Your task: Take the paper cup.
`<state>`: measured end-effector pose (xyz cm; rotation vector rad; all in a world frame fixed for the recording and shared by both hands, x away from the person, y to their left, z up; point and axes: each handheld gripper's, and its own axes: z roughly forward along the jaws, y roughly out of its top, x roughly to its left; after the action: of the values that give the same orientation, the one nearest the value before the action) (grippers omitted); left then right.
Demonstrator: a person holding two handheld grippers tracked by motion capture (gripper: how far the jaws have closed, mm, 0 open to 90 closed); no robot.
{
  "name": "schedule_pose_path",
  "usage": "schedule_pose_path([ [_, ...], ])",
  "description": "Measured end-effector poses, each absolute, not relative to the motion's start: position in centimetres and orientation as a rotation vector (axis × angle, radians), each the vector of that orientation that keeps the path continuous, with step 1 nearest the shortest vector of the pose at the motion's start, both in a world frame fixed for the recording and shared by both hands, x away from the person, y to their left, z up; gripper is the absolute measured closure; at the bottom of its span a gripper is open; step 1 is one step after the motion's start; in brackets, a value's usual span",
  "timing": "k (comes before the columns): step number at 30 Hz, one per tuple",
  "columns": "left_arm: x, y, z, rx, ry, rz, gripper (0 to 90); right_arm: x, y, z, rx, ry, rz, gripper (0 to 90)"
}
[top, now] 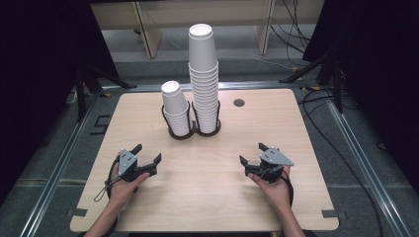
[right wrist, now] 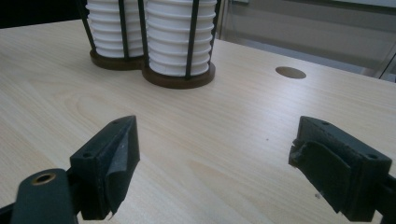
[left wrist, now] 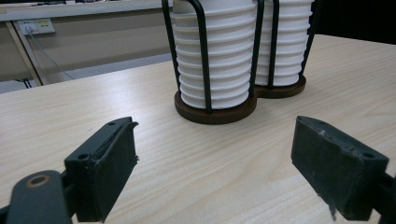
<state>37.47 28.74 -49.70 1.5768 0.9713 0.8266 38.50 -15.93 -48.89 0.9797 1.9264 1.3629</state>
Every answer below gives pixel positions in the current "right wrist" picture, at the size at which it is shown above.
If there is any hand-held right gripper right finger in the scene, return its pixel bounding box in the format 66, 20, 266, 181
288, 115, 393, 222

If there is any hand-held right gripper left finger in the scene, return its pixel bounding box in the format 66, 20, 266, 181
68, 115, 141, 221

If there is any black wire cup holder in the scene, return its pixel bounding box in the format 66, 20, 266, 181
74, 0, 223, 91

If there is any short stack of white cups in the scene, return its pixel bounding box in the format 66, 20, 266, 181
85, 0, 146, 59

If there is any tall stack of white cups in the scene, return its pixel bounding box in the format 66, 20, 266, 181
145, 0, 218, 77

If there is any dark round table grommet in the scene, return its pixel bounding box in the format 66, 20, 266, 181
275, 65, 307, 80

